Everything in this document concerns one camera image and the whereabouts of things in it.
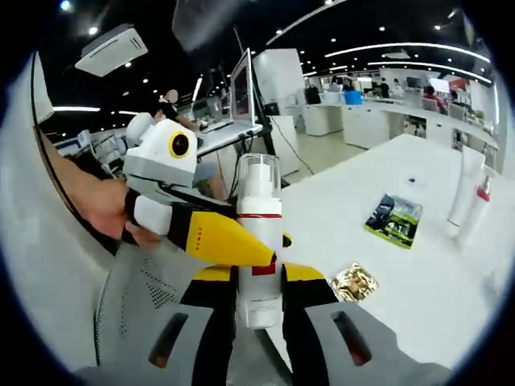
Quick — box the black tripod stand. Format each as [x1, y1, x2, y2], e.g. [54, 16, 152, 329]
[233, 27, 315, 179]

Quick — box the person's left hand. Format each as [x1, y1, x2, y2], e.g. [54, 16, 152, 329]
[85, 179, 163, 247]

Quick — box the grey mesh office chair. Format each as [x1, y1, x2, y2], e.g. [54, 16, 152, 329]
[94, 240, 242, 367]

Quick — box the white ceiling air conditioner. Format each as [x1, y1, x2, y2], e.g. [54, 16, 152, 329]
[74, 23, 150, 78]

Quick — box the white skincare tube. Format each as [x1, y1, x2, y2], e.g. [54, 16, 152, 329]
[445, 146, 487, 238]

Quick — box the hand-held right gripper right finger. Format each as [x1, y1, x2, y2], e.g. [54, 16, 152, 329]
[280, 263, 454, 386]

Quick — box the white skincare bottle red square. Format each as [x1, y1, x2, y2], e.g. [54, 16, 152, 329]
[235, 153, 282, 331]

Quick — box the gold foil packet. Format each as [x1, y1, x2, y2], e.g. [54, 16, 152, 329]
[328, 261, 379, 302]

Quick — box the long white counter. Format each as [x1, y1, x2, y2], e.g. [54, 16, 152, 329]
[301, 98, 500, 162]

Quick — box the green and black packet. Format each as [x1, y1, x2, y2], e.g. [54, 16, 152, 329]
[365, 193, 423, 249]

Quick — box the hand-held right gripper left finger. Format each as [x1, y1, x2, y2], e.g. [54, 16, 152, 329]
[76, 265, 239, 386]

